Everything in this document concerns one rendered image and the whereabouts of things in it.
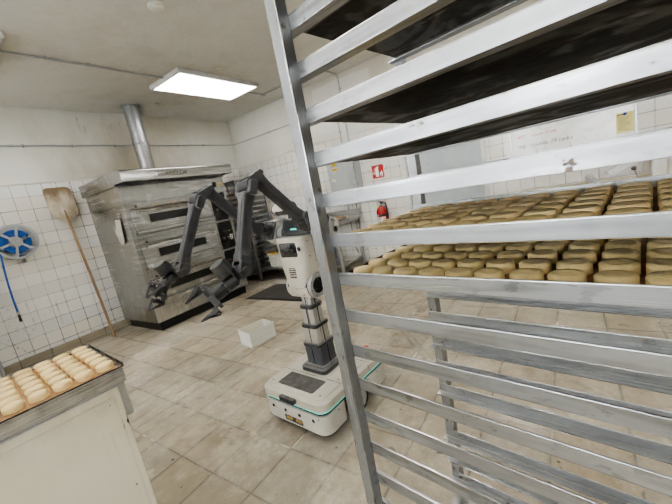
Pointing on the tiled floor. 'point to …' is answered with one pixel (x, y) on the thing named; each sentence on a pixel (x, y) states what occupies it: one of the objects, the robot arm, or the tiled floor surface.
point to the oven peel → (66, 206)
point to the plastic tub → (257, 333)
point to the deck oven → (160, 237)
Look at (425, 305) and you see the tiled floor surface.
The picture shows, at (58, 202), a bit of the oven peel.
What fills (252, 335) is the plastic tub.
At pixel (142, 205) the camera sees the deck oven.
